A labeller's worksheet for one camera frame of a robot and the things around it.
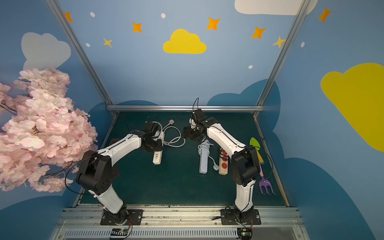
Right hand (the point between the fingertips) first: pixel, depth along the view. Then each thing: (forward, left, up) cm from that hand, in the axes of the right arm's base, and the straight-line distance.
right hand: (187, 135), depth 88 cm
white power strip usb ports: (-10, +17, -7) cm, 21 cm away
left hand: (-4, +17, -7) cm, 19 cm away
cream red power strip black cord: (-7, -23, -12) cm, 27 cm away
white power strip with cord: (-3, -10, -11) cm, 16 cm away
